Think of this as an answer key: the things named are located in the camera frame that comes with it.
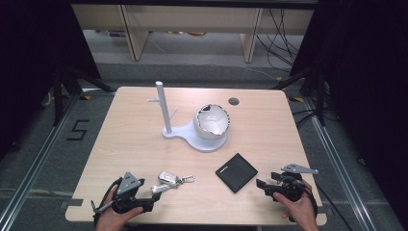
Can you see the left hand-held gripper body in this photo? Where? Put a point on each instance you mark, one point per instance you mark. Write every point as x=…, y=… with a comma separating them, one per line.
x=130, y=184

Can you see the black square wallet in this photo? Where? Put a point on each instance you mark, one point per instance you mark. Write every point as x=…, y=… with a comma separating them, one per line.
x=236, y=172

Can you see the white eggshell-shaped bowl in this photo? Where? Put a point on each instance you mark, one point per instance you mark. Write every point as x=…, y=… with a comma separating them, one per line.
x=211, y=123

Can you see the black metal stand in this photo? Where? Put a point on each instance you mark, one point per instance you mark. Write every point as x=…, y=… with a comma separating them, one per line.
x=59, y=93
x=319, y=96

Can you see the person's right hand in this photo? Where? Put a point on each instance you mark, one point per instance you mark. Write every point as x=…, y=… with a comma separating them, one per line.
x=303, y=213

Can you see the white stand with pole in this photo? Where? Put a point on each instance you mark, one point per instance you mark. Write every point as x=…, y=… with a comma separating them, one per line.
x=164, y=106

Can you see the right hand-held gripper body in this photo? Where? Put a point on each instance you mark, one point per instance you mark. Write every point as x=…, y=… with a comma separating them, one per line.
x=293, y=187

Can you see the person's left hand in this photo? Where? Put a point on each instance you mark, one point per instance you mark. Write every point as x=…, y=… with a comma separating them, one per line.
x=110, y=221

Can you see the black curtain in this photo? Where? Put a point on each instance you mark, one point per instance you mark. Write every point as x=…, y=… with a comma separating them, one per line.
x=365, y=80
x=35, y=64

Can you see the aluminium floor rail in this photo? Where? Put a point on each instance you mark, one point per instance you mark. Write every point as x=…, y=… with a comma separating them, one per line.
x=340, y=163
x=35, y=166

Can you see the light wooden desk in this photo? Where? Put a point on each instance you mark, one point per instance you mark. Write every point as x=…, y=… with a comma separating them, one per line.
x=192, y=19

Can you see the silver car key with keyring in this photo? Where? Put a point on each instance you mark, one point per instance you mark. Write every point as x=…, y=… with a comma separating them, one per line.
x=167, y=178

